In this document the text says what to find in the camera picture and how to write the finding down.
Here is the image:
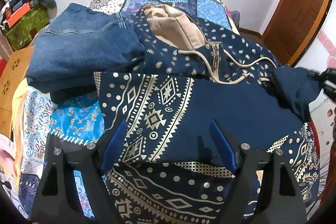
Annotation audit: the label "navy patterned hoodie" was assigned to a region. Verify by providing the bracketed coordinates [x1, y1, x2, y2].
[94, 9, 319, 223]

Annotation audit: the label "blue patchwork bed cover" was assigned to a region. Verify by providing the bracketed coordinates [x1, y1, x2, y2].
[18, 0, 240, 218]

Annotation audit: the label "brown wooden door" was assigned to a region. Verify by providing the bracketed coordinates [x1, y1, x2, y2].
[262, 0, 331, 65]

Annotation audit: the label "yellow cloth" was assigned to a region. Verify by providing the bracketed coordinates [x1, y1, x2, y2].
[11, 78, 29, 178]

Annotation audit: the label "folded blue denim jeans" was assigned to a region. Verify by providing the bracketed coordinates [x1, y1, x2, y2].
[26, 3, 145, 93]

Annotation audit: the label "wooden bedside table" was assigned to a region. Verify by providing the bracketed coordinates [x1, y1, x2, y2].
[0, 47, 34, 140]

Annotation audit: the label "orange box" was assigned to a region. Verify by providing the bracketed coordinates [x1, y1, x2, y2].
[7, 3, 31, 28]

